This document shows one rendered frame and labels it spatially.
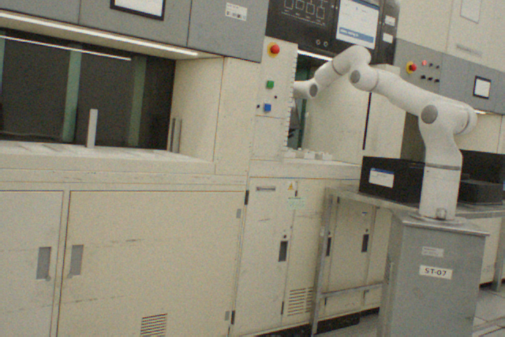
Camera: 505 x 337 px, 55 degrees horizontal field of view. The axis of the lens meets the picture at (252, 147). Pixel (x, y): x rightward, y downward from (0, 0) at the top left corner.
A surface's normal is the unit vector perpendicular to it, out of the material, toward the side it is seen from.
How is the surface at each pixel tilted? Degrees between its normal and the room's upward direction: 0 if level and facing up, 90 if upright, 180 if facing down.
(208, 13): 90
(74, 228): 90
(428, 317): 90
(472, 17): 90
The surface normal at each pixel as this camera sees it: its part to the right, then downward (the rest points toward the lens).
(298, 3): 0.60, 0.11
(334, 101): -0.79, -0.06
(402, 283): -0.13, 0.04
